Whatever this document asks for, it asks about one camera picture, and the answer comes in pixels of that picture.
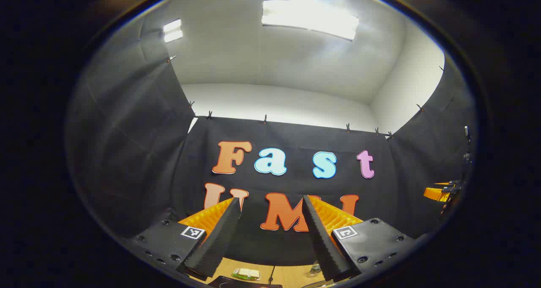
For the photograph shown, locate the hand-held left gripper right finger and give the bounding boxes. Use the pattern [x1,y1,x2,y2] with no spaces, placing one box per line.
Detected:
[302,194,417,283]

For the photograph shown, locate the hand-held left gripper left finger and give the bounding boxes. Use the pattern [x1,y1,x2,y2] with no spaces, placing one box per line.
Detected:
[127,197,242,282]

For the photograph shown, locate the black induction cooktop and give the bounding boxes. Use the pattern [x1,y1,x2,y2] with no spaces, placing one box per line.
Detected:
[208,276,283,288]

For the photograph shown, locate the sandwich with lettuce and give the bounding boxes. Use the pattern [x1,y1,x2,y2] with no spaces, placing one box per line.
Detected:
[232,268,262,281]

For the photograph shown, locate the large rectangular ceiling light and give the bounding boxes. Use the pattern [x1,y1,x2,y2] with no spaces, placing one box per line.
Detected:
[261,0,360,41]

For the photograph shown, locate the small rectangular ceiling light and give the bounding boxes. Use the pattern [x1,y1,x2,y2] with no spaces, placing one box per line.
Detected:
[163,19,183,43]

